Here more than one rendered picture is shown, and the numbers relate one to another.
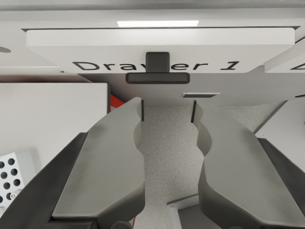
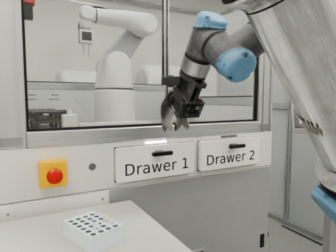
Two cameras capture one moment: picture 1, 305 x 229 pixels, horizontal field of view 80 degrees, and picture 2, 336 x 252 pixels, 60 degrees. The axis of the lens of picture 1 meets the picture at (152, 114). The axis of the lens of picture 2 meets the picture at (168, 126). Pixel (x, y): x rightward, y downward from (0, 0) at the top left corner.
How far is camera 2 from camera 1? 0.88 m
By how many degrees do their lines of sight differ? 83
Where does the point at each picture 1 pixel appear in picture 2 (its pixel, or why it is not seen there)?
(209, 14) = (168, 135)
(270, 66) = (199, 165)
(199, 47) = (170, 146)
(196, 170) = not seen: outside the picture
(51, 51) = (123, 153)
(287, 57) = (199, 156)
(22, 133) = not seen: hidden behind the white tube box
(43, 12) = (127, 136)
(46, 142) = not seen: hidden behind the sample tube
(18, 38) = (107, 155)
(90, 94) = (123, 203)
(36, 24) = (120, 144)
